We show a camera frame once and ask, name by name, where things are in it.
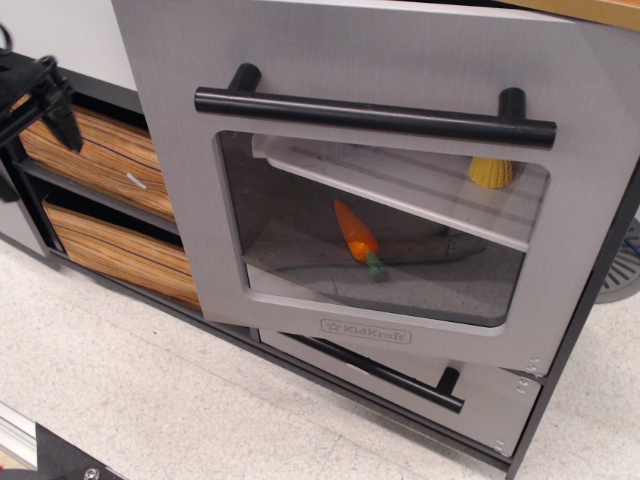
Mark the yellow toy corn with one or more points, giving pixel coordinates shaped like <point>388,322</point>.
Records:
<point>491,173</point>

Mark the black drawer handle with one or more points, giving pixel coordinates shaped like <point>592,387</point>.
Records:
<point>441,394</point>

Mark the metal rail with black plate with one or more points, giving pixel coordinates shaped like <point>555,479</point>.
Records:
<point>31,451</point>

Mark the upper wood-pattern storage bin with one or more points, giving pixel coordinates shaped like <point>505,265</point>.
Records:
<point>117,159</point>

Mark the grey perforated round base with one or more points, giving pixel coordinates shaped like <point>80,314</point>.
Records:
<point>622,280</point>

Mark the grey toy oven door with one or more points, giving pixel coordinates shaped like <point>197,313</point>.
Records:
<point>264,245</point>

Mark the wood-pattern storage bin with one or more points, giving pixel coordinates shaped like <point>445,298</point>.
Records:
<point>121,247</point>
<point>117,159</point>

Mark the orange toy carrot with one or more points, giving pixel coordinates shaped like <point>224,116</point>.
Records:
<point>360,241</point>

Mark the black oven door handle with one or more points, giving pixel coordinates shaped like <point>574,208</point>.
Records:
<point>510,126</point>

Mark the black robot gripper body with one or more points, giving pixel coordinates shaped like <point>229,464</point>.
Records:
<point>26,92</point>

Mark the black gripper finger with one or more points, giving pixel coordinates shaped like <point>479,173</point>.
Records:
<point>60,119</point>

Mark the lower wood-pattern storage bin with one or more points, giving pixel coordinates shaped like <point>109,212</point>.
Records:
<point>121,247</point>

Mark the grey lower drawer front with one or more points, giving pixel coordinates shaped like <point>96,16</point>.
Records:
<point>487,405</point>

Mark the dark toy kitchen cabinet frame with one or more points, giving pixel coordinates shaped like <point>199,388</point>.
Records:
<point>155,397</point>

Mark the white oven shelf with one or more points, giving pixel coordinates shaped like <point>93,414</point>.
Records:
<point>429,185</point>

